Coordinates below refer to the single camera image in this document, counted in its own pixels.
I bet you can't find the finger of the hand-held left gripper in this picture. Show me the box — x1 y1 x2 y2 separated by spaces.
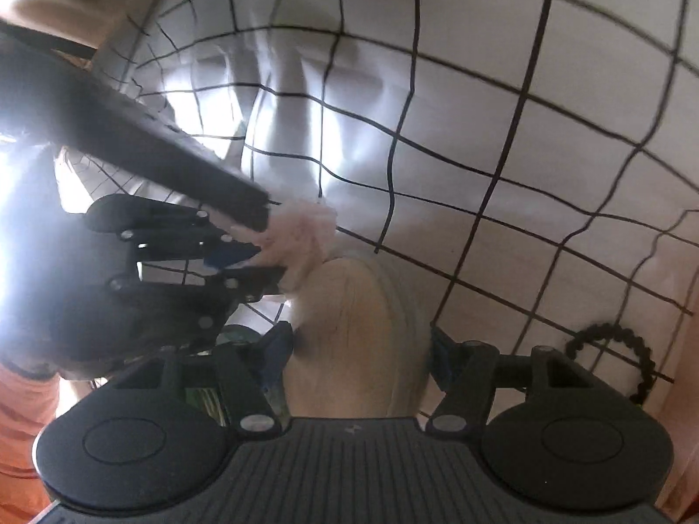
109 265 288 333
84 193 263 272

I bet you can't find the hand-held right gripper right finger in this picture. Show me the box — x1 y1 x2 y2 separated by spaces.
423 326 608 438

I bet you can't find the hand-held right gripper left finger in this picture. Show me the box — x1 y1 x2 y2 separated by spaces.
112 322 297 438

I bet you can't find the beige round soft pouch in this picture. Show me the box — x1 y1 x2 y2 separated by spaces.
284 255 438 421

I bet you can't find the black monitor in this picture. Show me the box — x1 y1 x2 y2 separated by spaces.
0 19 272 233

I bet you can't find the orange cloth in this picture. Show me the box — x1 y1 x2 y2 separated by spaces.
0 363 63 524

